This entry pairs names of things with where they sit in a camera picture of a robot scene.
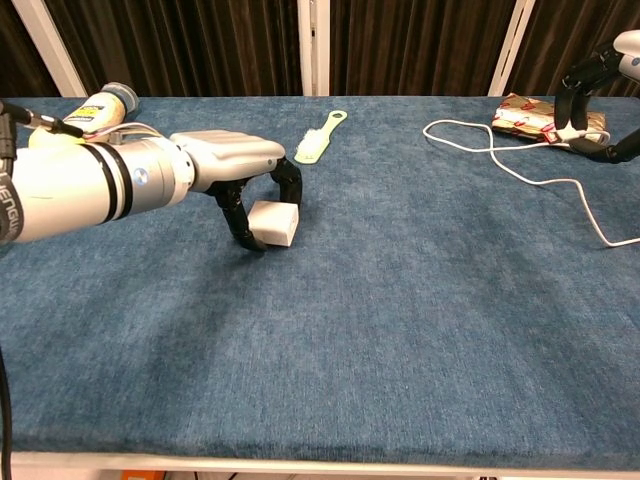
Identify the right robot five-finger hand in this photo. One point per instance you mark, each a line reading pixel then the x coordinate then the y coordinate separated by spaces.
pixel 629 52

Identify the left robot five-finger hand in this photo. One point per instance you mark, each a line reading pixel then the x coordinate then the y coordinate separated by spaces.
pixel 230 152

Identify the white charger block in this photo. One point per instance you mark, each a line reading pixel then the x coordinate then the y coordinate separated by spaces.
pixel 272 225

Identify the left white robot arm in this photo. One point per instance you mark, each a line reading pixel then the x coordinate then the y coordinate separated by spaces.
pixel 75 185

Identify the black pleated curtain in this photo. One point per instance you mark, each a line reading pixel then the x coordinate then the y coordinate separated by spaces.
pixel 20 50
pixel 565 35
pixel 415 45
pixel 200 45

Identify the light green brush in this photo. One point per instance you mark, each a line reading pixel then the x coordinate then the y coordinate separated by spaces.
pixel 317 142

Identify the gold red snack packet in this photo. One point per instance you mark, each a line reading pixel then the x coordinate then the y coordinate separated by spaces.
pixel 525 117

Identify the yellow lotion bottle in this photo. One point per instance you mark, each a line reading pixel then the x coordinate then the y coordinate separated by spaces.
pixel 100 110

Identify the blue table cloth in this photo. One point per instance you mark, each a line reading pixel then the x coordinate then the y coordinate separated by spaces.
pixel 350 325

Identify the white partition frame post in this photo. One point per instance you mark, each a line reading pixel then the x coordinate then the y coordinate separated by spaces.
pixel 314 47
pixel 50 50
pixel 510 50

